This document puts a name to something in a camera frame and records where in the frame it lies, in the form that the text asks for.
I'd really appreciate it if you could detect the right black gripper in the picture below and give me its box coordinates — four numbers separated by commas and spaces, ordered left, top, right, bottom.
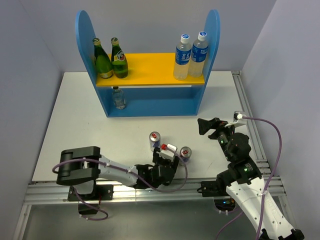
197, 116, 239, 161

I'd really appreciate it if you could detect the red bull can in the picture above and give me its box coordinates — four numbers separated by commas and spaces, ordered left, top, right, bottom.
149, 131, 161, 152
179, 146, 192, 164

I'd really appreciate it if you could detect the clear glass bottle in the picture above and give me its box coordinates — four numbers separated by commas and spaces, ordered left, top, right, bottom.
112, 86, 126, 110

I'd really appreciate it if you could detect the green Perrier bottle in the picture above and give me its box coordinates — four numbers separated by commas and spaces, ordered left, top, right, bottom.
92, 37, 113, 79
110, 37, 129, 79

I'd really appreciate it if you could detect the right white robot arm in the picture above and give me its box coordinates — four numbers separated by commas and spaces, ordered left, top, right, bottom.
197, 113, 305, 240

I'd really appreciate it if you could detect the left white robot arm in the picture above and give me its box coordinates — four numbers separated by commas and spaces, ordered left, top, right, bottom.
52, 144, 180, 201

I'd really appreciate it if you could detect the blue and yellow wooden shelf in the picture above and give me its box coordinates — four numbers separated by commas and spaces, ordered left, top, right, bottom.
75, 9, 221, 118

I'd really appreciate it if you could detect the left clear water bottle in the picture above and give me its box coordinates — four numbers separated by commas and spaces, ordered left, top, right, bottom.
173, 33, 192, 80

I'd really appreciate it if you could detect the clear water bottle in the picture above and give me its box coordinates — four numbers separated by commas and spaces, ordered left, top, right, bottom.
173, 33, 192, 80
188, 31, 209, 78

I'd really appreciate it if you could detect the right clear water bottle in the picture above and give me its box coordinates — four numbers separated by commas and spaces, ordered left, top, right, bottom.
188, 31, 209, 78

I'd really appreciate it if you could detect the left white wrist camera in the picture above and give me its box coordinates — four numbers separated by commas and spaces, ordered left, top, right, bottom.
159, 144, 178, 162

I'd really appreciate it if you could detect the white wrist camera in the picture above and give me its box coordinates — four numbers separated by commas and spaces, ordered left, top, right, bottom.
159, 144, 178, 162
224, 111, 247, 128

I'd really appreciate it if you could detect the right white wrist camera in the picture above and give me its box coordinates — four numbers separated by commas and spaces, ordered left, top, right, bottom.
224, 111, 247, 128

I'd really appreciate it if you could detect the aluminium side rail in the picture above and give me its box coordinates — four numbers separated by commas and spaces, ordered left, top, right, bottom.
231, 70, 272, 176

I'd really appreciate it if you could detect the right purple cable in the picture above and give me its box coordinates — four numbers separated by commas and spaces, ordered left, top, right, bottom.
214, 116, 283, 240

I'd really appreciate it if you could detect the aluminium front rail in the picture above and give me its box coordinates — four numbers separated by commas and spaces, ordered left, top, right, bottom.
13, 174, 287, 240

